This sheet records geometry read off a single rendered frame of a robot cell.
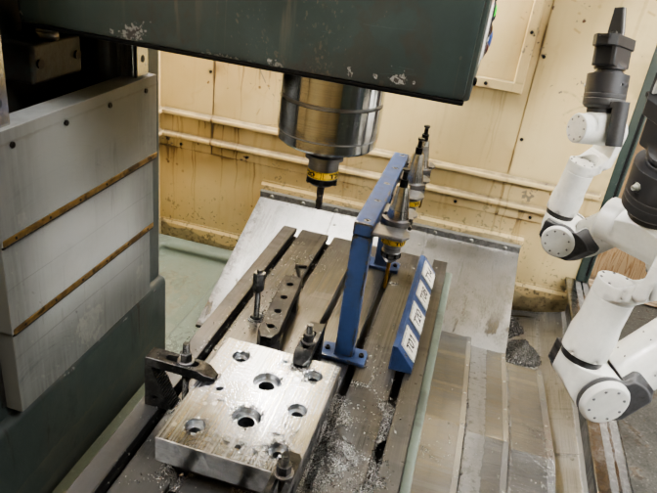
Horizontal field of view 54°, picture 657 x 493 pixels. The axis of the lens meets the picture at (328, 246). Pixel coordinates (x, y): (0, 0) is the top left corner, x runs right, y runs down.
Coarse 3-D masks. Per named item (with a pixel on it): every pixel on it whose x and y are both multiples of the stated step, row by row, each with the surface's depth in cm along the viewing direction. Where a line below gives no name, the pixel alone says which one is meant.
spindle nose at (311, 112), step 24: (288, 96) 93; (312, 96) 90; (336, 96) 90; (360, 96) 91; (384, 96) 96; (288, 120) 94; (312, 120) 92; (336, 120) 91; (360, 120) 93; (288, 144) 96; (312, 144) 93; (336, 144) 93; (360, 144) 95
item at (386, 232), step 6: (378, 228) 124; (384, 228) 124; (390, 228) 125; (396, 228) 125; (372, 234) 122; (378, 234) 122; (384, 234) 122; (390, 234) 122; (396, 234) 123; (402, 234) 123; (408, 234) 124; (396, 240) 121; (402, 240) 121
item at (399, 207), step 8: (400, 192) 124; (408, 192) 124; (392, 200) 126; (400, 200) 125; (408, 200) 125; (392, 208) 126; (400, 208) 125; (408, 208) 126; (392, 216) 126; (400, 216) 126; (408, 216) 127
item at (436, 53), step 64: (64, 0) 89; (128, 0) 87; (192, 0) 84; (256, 0) 82; (320, 0) 80; (384, 0) 78; (448, 0) 76; (256, 64) 86; (320, 64) 83; (384, 64) 81; (448, 64) 79
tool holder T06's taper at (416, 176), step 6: (414, 156) 144; (420, 156) 143; (414, 162) 144; (420, 162) 144; (414, 168) 144; (420, 168) 144; (414, 174) 144; (420, 174) 145; (414, 180) 145; (420, 180) 145
